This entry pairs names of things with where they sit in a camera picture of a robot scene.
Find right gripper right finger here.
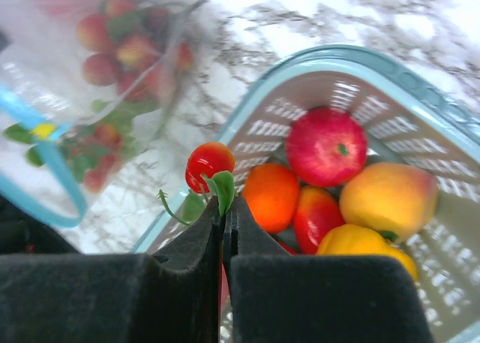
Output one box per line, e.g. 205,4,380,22
223,197,433,343

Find red toy strawberries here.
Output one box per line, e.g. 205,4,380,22
62,0,195,194

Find blue plastic strip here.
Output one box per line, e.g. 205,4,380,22
1,0,208,227

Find light blue plastic basket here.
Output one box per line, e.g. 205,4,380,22
139,45,479,342

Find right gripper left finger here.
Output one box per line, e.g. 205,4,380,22
1,200,223,342

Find pink toy peach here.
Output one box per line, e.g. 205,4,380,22
339,162,440,244

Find yellow toy pepper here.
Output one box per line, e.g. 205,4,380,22
316,224,419,281

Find orange toy tangerine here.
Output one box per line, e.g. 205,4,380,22
241,163,300,234

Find red yellow toy mango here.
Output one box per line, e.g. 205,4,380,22
292,185,344,254

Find red toy cherries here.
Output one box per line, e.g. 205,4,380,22
157,141,236,226

